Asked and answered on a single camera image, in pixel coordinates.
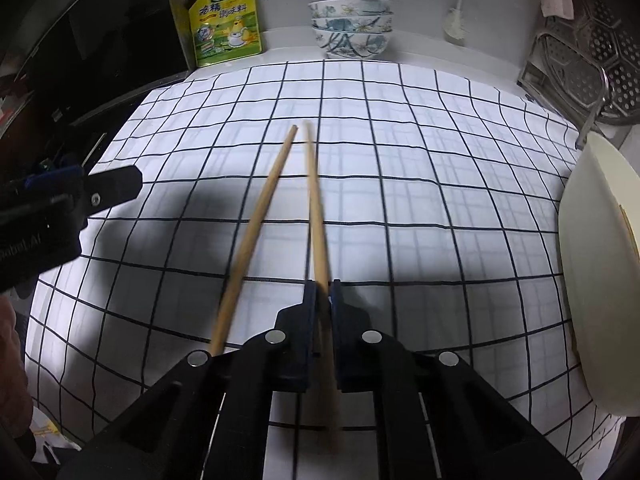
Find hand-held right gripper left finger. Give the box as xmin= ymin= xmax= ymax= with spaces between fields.
xmin=60 ymin=280 xmax=321 ymax=480

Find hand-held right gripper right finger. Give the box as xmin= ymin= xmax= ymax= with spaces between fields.
xmin=330 ymin=279 xmax=583 ymax=480

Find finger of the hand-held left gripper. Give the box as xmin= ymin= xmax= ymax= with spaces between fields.
xmin=22 ymin=161 xmax=83 ymax=191
xmin=82 ymin=165 xmax=144 ymax=211

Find straight wooden chopstick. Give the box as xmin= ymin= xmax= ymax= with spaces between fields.
xmin=301 ymin=121 xmax=346 ymax=453
xmin=209 ymin=125 xmax=300 ymax=358

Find large cream plastic basin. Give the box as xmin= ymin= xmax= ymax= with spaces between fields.
xmin=557 ymin=132 xmax=640 ymax=417

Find person's left hand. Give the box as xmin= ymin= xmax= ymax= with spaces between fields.
xmin=0 ymin=295 xmax=35 ymax=443

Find white black checked cloth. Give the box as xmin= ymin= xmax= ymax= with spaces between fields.
xmin=25 ymin=59 xmax=626 ymax=480

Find yellow green seasoning pouch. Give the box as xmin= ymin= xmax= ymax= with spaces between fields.
xmin=187 ymin=0 xmax=263 ymax=68

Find perforated metal steamer plate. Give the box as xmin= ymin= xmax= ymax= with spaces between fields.
xmin=545 ymin=0 xmax=640 ymax=126

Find white plug with cord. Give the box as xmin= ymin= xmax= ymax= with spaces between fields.
xmin=442 ymin=0 xmax=469 ymax=43

